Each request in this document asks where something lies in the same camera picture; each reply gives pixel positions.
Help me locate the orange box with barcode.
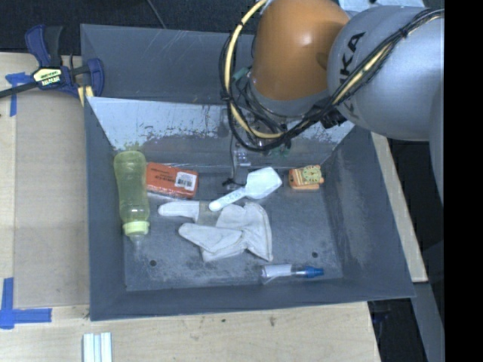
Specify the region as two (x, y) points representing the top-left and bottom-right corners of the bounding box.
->
(145, 161), (200, 200)

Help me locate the grey metal bin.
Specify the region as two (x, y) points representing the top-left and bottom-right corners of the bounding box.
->
(79, 23), (417, 322)

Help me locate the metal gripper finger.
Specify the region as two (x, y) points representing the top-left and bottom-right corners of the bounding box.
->
(229, 147), (252, 186)

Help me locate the white plastic scoop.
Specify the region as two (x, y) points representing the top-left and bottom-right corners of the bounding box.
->
(208, 166), (283, 213)

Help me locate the white work glove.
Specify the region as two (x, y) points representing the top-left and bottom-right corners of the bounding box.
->
(157, 200), (275, 263)

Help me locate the clear tube with blue cap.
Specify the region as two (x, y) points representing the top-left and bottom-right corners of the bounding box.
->
(260, 263), (325, 286)

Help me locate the orange toy clock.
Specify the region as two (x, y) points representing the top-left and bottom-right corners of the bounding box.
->
(288, 164), (325, 192)

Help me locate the yellow clear plastic bottle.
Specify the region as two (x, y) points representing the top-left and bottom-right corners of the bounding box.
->
(112, 150), (152, 246)

